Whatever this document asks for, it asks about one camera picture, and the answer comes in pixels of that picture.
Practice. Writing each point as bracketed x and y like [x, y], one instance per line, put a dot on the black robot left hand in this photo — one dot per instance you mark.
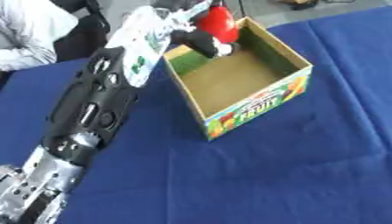
[201, 40]

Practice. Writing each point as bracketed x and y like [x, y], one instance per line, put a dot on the red toy fruit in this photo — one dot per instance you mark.
[220, 24]

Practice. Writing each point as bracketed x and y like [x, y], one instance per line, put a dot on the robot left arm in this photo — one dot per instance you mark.
[97, 99]

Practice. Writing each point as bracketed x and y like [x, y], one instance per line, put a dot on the open cardboard box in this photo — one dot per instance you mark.
[240, 78]

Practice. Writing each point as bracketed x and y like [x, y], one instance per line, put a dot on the dark object on floor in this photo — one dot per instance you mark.
[301, 3]

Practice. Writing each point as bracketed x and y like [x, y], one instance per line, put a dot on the person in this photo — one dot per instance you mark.
[30, 32]

